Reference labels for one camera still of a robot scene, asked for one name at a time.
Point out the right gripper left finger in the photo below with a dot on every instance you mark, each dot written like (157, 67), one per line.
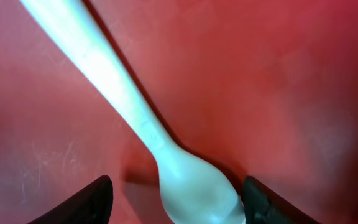
(92, 204)

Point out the white plastic spoon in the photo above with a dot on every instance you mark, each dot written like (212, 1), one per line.
(192, 190)

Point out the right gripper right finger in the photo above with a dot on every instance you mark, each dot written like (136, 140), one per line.
(263, 206)

